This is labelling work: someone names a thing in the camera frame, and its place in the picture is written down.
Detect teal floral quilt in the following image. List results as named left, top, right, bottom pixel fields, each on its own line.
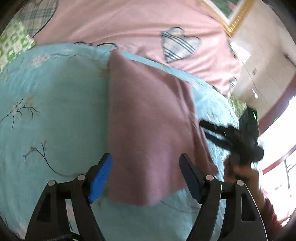
left=0, top=43, right=241, bottom=241

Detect pink heart-print duvet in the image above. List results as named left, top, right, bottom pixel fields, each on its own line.
left=14, top=0, right=246, bottom=96

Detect person's right hand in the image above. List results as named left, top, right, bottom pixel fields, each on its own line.
left=224, top=157, right=265, bottom=209

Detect red sleeve right forearm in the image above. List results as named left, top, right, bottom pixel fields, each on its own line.
left=259, top=197, right=287, bottom=240

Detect mauve knitted sweater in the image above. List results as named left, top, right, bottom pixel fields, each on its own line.
left=108, top=50, right=218, bottom=205

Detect green checkered pillow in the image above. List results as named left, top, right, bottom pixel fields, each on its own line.
left=0, top=19, right=35, bottom=72

